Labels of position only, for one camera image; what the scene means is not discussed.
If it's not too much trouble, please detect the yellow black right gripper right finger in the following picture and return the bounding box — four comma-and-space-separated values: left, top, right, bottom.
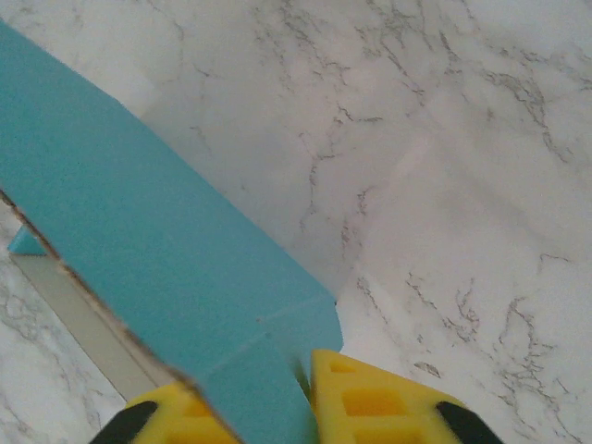
308, 348, 504, 444

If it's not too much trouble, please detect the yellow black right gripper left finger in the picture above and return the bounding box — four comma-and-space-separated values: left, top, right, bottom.
89, 382, 242, 444

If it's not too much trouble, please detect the teal and white paper box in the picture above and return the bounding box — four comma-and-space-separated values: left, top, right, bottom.
0, 18, 346, 444

